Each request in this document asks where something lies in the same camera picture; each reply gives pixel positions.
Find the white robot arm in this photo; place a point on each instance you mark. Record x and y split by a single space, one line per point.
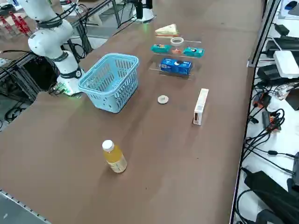
46 14
149 14

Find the blue Oreo cookie box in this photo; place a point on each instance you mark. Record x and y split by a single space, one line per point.
175 66

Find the clear acrylic display shelf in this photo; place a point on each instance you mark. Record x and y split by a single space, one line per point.
192 42

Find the light blue plastic basket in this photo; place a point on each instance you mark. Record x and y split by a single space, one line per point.
105 106

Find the white rectangular carton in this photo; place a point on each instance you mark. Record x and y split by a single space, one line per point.
201 102

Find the orange juice bottle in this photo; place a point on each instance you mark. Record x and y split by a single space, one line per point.
115 158

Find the teal snack packet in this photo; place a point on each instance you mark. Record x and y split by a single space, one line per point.
160 48
194 51

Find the triangular sandwich wedge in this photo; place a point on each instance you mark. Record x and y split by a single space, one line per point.
167 30

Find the black orange connector box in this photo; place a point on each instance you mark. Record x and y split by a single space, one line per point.
262 99

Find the black power adapter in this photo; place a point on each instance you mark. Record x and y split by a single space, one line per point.
268 72

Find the flat black device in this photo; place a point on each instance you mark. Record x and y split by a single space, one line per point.
287 44

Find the black power brick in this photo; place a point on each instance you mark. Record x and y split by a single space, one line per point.
282 29

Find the aluminium camera post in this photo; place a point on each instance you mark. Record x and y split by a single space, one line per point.
264 30

